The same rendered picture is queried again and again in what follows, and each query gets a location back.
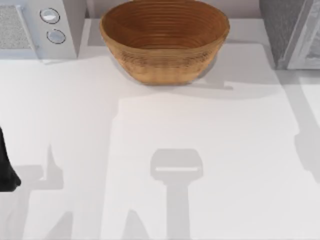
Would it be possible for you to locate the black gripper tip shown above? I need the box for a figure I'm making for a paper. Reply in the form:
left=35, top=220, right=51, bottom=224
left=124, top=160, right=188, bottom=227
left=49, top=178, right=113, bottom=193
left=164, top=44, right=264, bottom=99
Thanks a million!
left=0, top=128, right=22, bottom=194

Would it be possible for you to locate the round microwave knob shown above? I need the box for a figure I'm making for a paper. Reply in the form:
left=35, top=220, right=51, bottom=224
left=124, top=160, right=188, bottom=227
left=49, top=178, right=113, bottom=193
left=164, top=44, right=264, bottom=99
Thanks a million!
left=46, top=28, right=67, bottom=45
left=39, top=7, right=61, bottom=25

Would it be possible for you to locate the brown woven basket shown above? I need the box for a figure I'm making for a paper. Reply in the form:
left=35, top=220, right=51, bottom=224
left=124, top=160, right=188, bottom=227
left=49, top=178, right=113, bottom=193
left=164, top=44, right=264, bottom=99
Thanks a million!
left=99, top=0, right=231, bottom=86

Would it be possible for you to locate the pale microwave oven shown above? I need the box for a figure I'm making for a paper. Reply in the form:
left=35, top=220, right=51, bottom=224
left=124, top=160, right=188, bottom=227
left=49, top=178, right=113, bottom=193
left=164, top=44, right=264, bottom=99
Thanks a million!
left=0, top=0, right=88, bottom=66

